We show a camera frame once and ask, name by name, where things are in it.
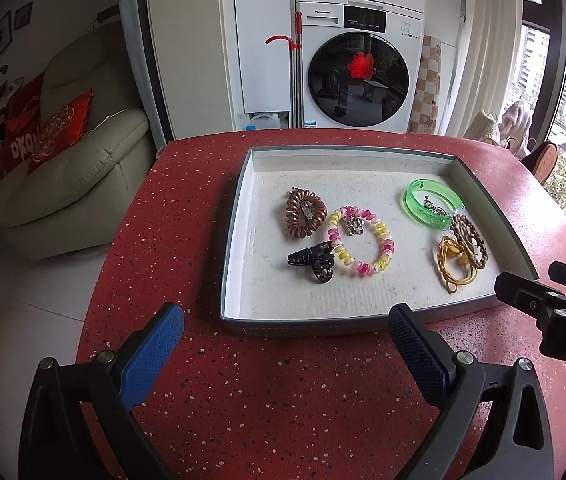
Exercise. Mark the cream leather sofa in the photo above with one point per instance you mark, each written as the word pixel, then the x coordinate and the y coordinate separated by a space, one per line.
pixel 78 185

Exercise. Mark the brown chair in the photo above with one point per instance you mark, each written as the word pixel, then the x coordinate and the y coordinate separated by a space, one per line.
pixel 543 162

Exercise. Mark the white shallow tray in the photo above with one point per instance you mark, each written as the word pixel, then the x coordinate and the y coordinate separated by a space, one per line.
pixel 273 280

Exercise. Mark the checkered beige cloth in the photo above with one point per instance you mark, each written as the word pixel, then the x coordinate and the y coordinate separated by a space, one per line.
pixel 428 85

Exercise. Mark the blue capped bottle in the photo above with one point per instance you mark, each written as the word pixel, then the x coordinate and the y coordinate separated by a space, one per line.
pixel 249 127

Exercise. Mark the red gold patterned cushion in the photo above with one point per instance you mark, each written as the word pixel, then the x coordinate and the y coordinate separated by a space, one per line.
pixel 58 130

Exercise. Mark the white tall cabinet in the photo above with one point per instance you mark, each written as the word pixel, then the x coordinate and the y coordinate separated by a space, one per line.
pixel 198 35

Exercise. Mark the small dark picture frame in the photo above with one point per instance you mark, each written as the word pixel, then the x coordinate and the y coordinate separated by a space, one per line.
pixel 23 14

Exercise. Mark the black claw hair clip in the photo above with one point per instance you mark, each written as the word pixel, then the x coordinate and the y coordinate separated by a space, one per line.
pixel 320 260

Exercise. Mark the white curtain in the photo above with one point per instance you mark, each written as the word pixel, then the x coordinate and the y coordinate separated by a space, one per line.
pixel 483 35

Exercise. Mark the red lettered cushion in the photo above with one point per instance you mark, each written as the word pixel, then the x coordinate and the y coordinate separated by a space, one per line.
pixel 20 140

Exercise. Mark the white plastic jug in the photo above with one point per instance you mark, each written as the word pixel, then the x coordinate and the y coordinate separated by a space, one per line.
pixel 263 122

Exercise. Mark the small silver bow clip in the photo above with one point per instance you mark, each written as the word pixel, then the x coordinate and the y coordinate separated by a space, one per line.
pixel 355 224

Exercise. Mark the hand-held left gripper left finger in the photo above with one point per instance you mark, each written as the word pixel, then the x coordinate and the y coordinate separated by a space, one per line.
pixel 153 355

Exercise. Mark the white fluffy garment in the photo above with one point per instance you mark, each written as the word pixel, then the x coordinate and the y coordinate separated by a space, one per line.
pixel 517 122

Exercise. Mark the green translucent bangle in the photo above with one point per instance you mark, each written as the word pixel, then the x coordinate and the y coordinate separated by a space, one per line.
pixel 415 200

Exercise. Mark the dark window frame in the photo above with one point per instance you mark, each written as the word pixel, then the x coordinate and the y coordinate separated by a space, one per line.
pixel 548 50

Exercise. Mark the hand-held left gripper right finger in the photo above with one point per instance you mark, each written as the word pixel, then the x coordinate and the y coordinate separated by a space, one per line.
pixel 418 360

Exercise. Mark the long silver hair clip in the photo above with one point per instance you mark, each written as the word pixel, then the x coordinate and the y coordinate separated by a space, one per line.
pixel 307 207

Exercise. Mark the cream fluffy garment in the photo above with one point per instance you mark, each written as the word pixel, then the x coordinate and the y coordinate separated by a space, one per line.
pixel 483 127

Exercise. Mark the white washing machine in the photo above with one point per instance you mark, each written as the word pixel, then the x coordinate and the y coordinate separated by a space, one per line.
pixel 358 75

